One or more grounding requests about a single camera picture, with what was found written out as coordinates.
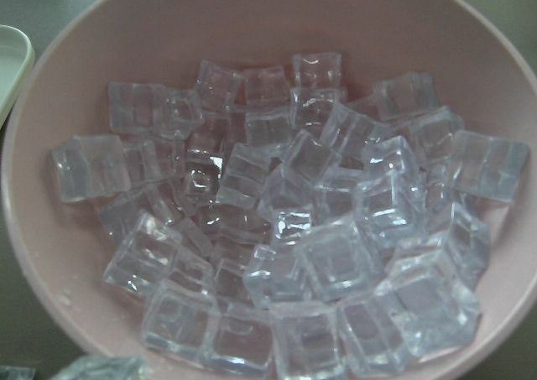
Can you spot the pile of clear ice cubes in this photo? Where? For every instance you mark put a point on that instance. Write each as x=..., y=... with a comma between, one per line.
x=273, y=228

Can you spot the pink bowl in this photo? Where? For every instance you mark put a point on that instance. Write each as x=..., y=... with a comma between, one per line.
x=57, y=307

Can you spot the cream serving tray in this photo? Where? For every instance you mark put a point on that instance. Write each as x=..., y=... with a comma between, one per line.
x=17, y=62

